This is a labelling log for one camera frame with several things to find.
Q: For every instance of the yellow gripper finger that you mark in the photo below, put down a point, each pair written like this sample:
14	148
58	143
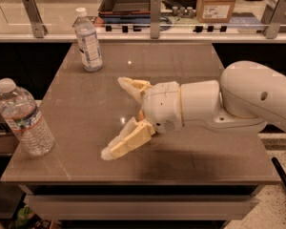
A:
134	135
134	87

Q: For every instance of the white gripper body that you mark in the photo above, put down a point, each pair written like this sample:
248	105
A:
163	107

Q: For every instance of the clear water bottle red label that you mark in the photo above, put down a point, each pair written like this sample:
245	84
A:
19	109

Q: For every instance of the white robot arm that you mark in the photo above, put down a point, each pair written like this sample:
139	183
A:
247	97

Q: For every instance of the water bottle white blue label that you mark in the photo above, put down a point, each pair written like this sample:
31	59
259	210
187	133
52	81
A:
87	41

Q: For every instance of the orange fruit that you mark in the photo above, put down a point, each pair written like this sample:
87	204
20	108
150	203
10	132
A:
141	115

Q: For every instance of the dark tray orange rim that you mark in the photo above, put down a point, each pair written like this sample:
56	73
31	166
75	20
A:
124	7

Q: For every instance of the table drawer front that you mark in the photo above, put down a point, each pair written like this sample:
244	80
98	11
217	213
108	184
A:
141	207

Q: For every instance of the cardboard box with label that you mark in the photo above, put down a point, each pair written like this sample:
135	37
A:
214	11

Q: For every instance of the green object under table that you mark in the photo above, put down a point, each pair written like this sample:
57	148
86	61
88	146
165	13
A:
24	216

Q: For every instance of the black pole on floor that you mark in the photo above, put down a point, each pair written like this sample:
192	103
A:
279	170

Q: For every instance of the middle metal glass bracket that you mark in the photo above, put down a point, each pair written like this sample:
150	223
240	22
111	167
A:
155	19

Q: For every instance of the metal glass bracket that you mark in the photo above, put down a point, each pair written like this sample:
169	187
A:
155	19
273	27
38	27

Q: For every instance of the left metal glass bracket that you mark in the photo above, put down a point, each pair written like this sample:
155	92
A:
38	27

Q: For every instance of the right metal glass bracket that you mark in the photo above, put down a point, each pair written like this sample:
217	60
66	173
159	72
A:
273	27

